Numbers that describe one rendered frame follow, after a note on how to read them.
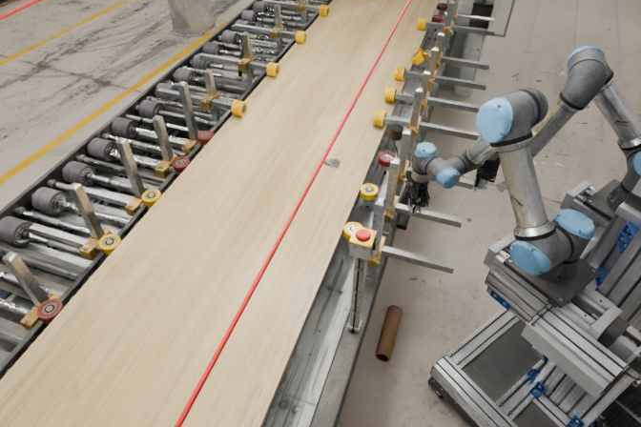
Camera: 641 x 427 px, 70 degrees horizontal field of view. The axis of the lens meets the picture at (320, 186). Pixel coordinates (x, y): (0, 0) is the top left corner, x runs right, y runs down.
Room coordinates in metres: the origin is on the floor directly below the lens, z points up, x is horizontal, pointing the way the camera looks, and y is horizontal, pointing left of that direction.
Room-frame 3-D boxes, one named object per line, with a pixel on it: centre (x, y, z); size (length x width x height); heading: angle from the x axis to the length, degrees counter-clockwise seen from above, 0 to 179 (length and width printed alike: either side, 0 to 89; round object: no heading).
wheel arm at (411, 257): (1.19, -0.32, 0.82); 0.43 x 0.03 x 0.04; 71
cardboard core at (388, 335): (1.30, -0.37, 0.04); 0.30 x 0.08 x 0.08; 161
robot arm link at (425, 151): (1.35, -0.39, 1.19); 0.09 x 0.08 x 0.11; 31
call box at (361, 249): (0.94, -0.13, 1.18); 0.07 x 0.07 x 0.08; 71
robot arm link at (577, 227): (0.96, -0.77, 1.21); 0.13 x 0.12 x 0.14; 121
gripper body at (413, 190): (1.35, -0.39, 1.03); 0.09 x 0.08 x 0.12; 2
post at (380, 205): (1.19, -0.22, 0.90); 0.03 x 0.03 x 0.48; 71
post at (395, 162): (1.42, -0.30, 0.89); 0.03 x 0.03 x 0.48; 71
